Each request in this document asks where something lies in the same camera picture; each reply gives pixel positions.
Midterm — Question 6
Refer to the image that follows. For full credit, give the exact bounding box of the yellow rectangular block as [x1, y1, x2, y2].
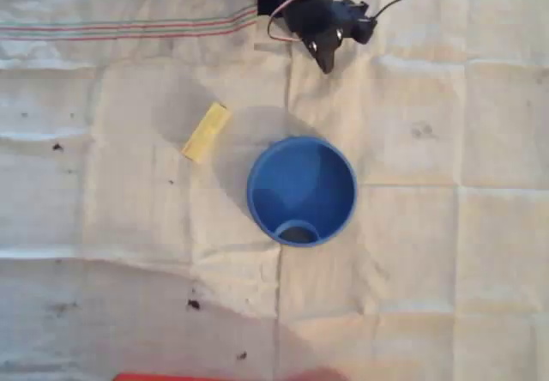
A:
[181, 101, 233, 164]

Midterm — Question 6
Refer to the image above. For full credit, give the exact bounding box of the blue plastic cup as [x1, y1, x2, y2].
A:
[246, 136, 359, 249]

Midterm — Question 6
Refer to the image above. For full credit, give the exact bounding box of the white cloth with coloured stripes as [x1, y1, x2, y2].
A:
[0, 0, 549, 381]

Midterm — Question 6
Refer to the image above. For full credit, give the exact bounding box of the red flat object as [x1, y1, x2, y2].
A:
[114, 371, 344, 381]

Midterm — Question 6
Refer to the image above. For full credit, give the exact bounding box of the white red gripper servo wire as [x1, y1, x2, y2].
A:
[266, 0, 302, 44]

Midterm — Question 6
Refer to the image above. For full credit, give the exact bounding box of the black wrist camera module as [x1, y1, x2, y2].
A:
[337, 0, 379, 46]

